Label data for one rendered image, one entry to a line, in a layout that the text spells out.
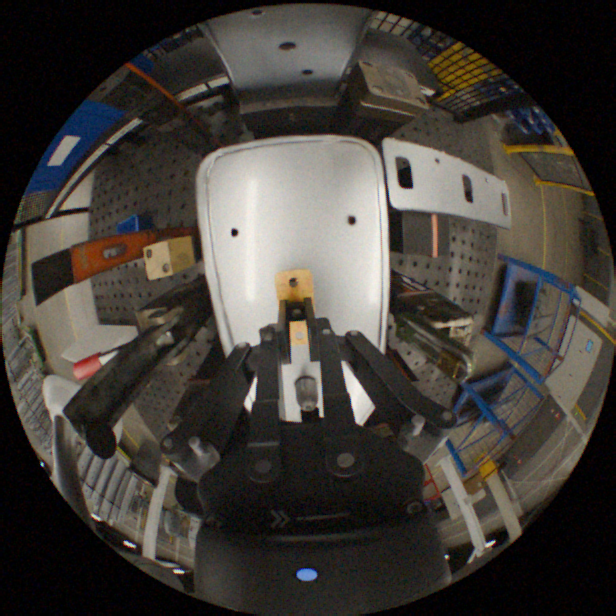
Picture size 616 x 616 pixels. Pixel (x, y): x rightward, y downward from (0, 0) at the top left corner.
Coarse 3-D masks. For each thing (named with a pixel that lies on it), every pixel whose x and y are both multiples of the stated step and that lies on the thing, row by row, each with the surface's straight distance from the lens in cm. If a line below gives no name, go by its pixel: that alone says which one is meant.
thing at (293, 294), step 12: (276, 276) 21; (288, 276) 21; (300, 276) 21; (276, 288) 22; (288, 288) 22; (300, 288) 22; (312, 288) 22; (288, 300) 22; (300, 300) 22; (312, 300) 22; (288, 312) 22; (300, 312) 22; (300, 324) 23
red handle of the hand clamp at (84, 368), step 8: (160, 336) 23; (168, 336) 23; (160, 344) 24; (168, 344) 24; (104, 352) 26; (112, 352) 25; (80, 360) 28; (88, 360) 27; (96, 360) 26; (104, 360) 26; (80, 368) 28; (88, 368) 27; (96, 368) 26; (80, 376) 28; (88, 376) 28
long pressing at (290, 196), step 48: (240, 144) 27; (288, 144) 26; (336, 144) 26; (240, 192) 25; (288, 192) 24; (336, 192) 24; (384, 192) 27; (240, 240) 24; (288, 240) 24; (336, 240) 24; (384, 240) 26; (240, 288) 25; (336, 288) 25; (384, 288) 27; (240, 336) 28; (384, 336) 30; (288, 384) 31
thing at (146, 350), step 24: (144, 336) 21; (120, 360) 19; (144, 360) 22; (168, 360) 23; (96, 384) 18; (120, 384) 20; (144, 384) 20; (72, 408) 18; (96, 408) 19; (120, 408) 19; (96, 432) 15
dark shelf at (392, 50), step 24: (192, 48) 48; (360, 48) 39; (384, 48) 43; (408, 48) 49; (168, 72) 43; (192, 72) 37; (216, 72) 34; (408, 72) 38; (432, 96) 40; (120, 120) 42; (96, 144) 46; (72, 168) 54; (48, 192) 72; (48, 216) 71
